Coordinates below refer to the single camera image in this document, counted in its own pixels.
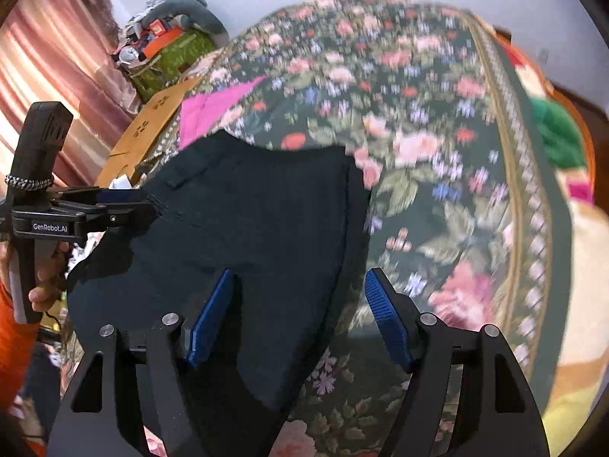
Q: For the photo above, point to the crumpled white paper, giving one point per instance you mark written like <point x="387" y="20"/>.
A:
<point x="121" y="183"/>

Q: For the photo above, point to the orange box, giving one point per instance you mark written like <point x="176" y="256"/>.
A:
<point x="159" y="43"/>

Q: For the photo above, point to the magenta cloth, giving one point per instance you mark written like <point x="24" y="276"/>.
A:
<point x="209" y="107"/>

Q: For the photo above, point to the colourful plush blanket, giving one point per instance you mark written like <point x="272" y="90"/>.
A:
<point x="559" y="133"/>

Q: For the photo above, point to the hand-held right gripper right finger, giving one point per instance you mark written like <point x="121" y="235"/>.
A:
<point x="386" y="316"/>

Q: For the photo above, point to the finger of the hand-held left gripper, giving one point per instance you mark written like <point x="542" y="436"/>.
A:
<point x="123" y="214"/>
<point x="119" y="195"/>

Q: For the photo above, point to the pink curtain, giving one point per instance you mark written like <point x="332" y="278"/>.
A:
<point x="52" y="57"/>

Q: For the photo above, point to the wooden board with paw cutouts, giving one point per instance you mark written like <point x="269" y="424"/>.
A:
<point x="147" y="123"/>

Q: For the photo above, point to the grey cloth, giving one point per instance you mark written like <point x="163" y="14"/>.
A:
<point x="190" y="12"/>

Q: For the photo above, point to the green fabric bag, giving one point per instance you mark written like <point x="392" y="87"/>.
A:
<point x="176" y="64"/>

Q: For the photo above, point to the black pants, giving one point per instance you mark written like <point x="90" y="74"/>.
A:
<point x="247" y="228"/>

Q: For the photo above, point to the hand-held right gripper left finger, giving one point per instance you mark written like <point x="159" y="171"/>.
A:
<point x="211" y="316"/>

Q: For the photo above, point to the floral bed blanket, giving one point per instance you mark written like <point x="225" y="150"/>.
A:
<point x="428" y="152"/>

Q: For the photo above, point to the person's left hand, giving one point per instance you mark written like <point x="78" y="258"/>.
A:
<point x="50" y="276"/>

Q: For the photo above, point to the pale floral pillow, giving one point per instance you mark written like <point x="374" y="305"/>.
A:
<point x="207" y="64"/>

